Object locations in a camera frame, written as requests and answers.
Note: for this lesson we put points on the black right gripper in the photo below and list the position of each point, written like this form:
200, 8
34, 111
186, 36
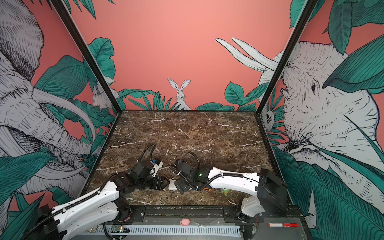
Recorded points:
179, 184

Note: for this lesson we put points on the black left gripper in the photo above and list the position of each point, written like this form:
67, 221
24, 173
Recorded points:
161, 186

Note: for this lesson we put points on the white red remote control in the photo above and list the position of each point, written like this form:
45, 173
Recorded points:
172, 186

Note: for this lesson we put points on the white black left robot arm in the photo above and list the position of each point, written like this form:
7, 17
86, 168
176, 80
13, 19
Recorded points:
102, 205

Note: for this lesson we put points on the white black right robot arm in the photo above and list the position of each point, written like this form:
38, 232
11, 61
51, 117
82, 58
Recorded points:
268, 193

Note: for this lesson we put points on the red white marker pen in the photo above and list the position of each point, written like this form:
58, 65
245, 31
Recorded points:
283, 225

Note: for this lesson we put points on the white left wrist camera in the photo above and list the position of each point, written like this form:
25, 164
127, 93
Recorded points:
157, 164

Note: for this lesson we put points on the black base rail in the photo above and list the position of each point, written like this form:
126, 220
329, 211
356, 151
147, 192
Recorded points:
230, 214

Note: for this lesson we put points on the white slotted cable duct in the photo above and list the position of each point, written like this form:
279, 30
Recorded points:
155, 230

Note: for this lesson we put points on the black corner frame post left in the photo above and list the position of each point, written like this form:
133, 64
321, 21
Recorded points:
83, 47

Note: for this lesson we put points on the black corner frame post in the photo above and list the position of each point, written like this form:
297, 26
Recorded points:
295, 36
83, 47

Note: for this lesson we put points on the black corner frame post right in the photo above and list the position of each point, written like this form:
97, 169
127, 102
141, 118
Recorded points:
295, 36

